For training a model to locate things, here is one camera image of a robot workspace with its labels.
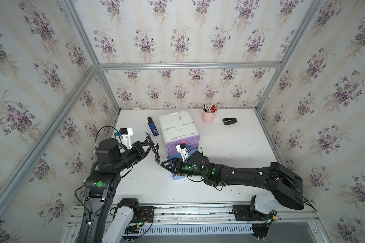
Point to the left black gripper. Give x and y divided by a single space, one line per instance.
138 151

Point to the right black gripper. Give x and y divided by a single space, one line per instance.
175 165

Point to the blue bottom drawer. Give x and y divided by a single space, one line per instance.
182 169

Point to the purple drawer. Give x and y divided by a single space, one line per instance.
174 153
182 142

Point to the black earphones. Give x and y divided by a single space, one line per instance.
154 148

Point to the purple top drawer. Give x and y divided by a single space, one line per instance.
182 142

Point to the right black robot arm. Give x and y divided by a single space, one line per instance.
285 185

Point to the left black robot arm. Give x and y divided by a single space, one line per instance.
100 187

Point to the white drawer cabinet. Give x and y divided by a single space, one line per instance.
178 126

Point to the pink pen holder cup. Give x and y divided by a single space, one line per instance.
208 113

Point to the black stapler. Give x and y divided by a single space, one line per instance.
229 121

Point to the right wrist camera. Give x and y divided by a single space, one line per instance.
183 149

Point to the aluminium mounting rail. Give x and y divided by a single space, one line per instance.
219 213

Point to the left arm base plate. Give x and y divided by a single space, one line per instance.
144 215

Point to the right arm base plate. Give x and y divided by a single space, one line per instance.
249 213

